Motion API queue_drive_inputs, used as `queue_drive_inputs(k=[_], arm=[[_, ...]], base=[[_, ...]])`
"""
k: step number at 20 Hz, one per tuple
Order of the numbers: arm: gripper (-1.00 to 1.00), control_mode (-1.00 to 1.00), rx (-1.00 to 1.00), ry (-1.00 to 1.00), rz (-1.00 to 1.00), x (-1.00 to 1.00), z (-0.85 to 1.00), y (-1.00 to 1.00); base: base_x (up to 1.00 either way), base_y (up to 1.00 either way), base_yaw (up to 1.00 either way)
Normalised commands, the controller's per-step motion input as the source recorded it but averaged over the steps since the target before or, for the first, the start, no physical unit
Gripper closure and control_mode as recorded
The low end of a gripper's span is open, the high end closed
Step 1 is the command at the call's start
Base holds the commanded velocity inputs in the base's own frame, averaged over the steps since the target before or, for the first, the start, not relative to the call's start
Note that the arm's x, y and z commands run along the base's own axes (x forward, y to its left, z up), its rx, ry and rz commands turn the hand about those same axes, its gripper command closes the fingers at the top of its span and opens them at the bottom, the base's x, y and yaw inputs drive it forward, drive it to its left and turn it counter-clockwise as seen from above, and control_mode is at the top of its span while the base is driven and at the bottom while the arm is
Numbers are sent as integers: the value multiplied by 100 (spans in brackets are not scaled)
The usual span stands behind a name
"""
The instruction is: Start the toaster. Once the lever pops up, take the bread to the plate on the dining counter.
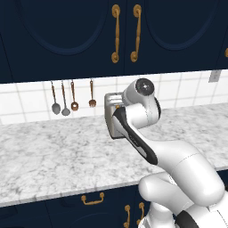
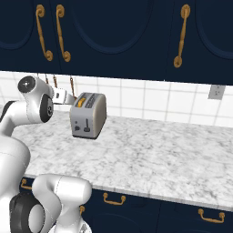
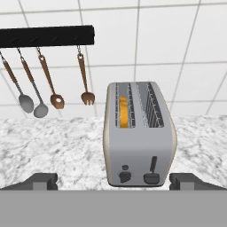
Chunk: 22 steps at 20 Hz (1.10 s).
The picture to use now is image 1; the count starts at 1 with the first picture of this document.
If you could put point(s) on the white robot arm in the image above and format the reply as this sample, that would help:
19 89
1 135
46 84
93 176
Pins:
178 166

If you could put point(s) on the silver toaster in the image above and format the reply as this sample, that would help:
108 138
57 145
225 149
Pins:
112 112

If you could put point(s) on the wooden hanging fork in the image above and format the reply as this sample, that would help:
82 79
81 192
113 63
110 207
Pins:
92 102

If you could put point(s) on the wooden hanging slotted spoon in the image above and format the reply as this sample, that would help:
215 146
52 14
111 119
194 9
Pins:
74 104

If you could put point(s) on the grey hanging spoon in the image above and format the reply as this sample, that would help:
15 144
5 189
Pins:
65 110
55 107

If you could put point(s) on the navy drawer front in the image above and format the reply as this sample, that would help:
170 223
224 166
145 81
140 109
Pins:
89 197

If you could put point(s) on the navy base cupboard door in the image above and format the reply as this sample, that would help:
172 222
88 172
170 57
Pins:
98 218
140 212

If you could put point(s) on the navy wall cupboard door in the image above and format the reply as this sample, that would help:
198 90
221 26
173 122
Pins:
175 32
223 34
65 35
5 59

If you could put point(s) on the grey wall socket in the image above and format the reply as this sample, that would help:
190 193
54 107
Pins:
214 76

